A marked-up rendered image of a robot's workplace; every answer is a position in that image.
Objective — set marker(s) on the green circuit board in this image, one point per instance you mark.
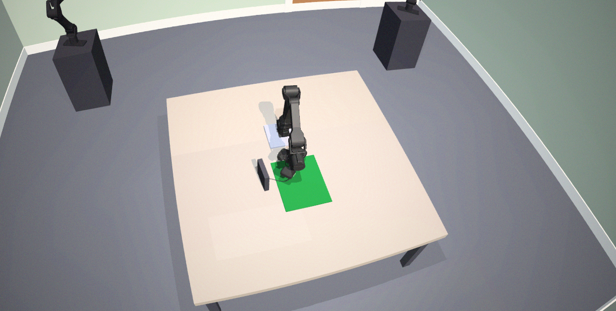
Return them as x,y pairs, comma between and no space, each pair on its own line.
306,188

